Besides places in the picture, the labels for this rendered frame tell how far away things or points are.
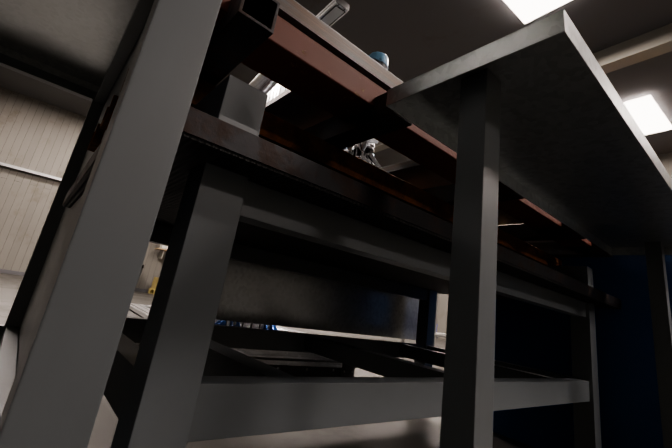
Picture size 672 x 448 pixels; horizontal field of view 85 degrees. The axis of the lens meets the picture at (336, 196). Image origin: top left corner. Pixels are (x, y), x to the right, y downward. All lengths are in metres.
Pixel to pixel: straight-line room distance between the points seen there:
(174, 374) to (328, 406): 0.24
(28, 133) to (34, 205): 1.75
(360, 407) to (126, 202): 0.51
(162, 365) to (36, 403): 0.22
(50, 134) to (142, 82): 11.26
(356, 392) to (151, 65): 0.54
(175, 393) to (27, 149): 11.05
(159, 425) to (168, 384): 0.04
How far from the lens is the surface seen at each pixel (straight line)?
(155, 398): 0.48
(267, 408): 0.56
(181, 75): 0.29
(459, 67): 0.55
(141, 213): 0.26
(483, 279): 0.48
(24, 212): 11.18
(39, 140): 11.50
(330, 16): 2.35
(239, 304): 1.36
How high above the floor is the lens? 0.40
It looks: 17 degrees up
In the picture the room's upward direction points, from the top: 9 degrees clockwise
